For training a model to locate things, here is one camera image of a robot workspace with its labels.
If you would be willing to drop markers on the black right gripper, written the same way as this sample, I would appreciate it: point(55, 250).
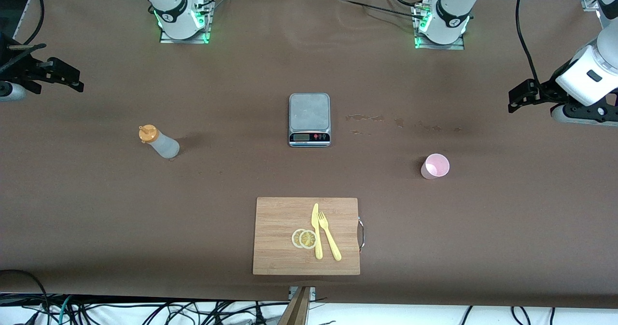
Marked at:
point(14, 69)

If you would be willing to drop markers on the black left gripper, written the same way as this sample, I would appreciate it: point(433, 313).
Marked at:
point(547, 91)

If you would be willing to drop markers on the pink plastic cup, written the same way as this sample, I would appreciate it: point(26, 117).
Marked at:
point(434, 168)

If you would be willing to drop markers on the translucent sauce bottle orange cap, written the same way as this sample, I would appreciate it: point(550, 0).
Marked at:
point(164, 145)

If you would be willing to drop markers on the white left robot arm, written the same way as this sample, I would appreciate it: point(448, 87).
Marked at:
point(454, 1)

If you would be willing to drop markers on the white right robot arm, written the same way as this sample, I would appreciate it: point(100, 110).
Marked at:
point(169, 1)

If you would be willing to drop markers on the brown table cover sheet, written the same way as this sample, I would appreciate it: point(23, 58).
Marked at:
point(96, 219)

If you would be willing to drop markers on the silver digital kitchen scale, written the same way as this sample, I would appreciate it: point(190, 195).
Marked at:
point(309, 112)

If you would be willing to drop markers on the yellow plastic fork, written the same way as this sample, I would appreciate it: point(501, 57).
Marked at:
point(332, 246)

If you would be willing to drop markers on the yellow plastic knife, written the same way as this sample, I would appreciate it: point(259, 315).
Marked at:
point(317, 247)

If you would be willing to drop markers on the lemon slice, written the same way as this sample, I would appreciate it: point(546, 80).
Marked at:
point(307, 239)
point(295, 238)

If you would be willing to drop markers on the wooden cutting board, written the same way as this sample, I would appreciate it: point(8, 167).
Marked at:
point(275, 247)

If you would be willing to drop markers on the black left camera mount bracket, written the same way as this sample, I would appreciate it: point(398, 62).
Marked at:
point(579, 110)

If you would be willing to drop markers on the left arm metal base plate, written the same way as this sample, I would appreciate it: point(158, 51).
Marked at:
point(458, 45)

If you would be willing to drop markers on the aluminium corner bracket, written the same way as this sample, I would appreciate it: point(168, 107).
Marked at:
point(590, 2)

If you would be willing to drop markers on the small metal table bracket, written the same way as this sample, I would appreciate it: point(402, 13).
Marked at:
point(313, 292)

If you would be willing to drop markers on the wooden post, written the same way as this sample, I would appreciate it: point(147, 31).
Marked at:
point(295, 310)

